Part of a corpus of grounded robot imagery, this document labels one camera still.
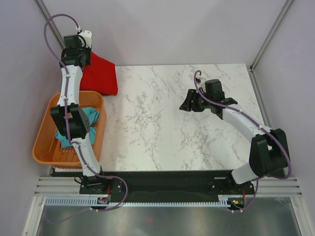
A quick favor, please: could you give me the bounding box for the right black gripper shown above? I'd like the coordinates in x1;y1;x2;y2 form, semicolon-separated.
179;88;213;112

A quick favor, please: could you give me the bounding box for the bright red t shirt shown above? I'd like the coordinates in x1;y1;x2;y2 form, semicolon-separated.
80;52;118;96

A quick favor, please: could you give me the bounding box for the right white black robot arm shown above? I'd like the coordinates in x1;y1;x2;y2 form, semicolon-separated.
179;79;290;194

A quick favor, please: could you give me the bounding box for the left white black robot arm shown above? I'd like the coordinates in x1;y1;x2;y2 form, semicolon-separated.
50;30;101;177

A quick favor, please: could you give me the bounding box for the teal t shirt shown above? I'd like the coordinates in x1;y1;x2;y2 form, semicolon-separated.
55;107;100;148

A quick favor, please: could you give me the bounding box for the orange plastic basket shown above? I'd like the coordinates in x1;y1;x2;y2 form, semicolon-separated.
32;91;107;169

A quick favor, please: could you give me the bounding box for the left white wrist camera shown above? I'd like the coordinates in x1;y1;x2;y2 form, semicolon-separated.
76;27;92;49

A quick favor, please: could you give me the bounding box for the left aluminium frame post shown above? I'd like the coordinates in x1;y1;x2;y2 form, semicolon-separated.
34;0;79;69

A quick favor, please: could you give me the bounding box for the aluminium frame post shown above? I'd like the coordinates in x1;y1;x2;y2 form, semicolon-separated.
248;0;295;73
34;0;79;69

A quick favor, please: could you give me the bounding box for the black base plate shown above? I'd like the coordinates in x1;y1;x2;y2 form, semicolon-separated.
80;170;254;202

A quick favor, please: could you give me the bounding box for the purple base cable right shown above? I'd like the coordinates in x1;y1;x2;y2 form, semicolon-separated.
227;178;259;214

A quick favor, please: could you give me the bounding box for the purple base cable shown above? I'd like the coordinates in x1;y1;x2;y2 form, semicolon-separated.
227;178;259;214
46;176;128;224

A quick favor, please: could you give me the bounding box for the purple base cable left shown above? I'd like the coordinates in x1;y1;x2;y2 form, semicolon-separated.
46;176;128;224

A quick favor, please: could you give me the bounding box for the right aluminium frame post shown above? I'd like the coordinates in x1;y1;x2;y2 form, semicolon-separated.
248;0;295;73

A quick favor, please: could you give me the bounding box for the white slotted cable duct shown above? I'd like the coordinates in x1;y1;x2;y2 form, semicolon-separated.
45;196;231;207

